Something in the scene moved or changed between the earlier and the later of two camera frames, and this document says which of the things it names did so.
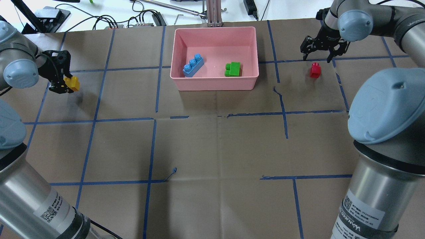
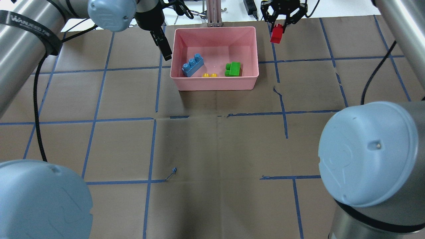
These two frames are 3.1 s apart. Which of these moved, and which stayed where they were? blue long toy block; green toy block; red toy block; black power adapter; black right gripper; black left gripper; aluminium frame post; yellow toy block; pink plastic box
Moved: black right gripper; red toy block; black left gripper; yellow toy block
Stayed: aluminium frame post; blue long toy block; green toy block; black power adapter; pink plastic box
